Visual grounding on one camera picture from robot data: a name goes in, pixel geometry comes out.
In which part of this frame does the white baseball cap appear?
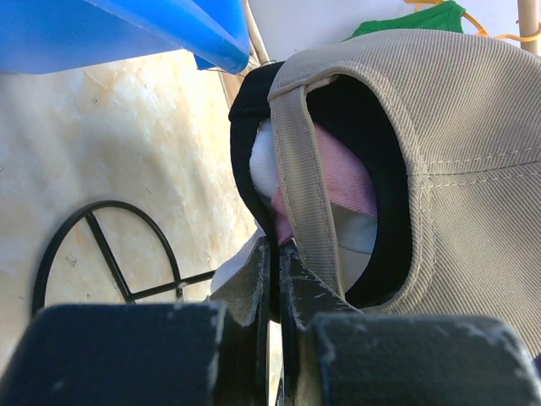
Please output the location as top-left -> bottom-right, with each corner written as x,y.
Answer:
249,119 -> 377,292

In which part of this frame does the wooden clothes rack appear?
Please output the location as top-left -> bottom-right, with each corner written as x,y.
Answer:
517,0 -> 540,54

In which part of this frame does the green tank top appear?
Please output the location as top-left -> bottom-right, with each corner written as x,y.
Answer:
347,1 -> 466,40

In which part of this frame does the yellow hanger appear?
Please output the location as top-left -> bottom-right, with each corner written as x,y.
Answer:
405,0 -> 541,43

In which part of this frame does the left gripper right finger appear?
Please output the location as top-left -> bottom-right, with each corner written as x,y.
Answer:
278,244 -> 540,405

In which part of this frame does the pink baseball cap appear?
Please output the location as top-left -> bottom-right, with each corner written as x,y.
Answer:
253,122 -> 377,254

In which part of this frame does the blue plastic bin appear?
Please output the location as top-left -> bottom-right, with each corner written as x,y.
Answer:
1,0 -> 250,74

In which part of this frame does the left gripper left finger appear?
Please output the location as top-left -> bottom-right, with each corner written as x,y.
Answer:
1,239 -> 271,405

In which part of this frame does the black wire hat stand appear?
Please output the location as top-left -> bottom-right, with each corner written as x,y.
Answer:
30,200 -> 215,317

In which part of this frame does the black baseball cap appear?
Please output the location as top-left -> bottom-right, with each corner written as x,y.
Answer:
229,63 -> 413,308

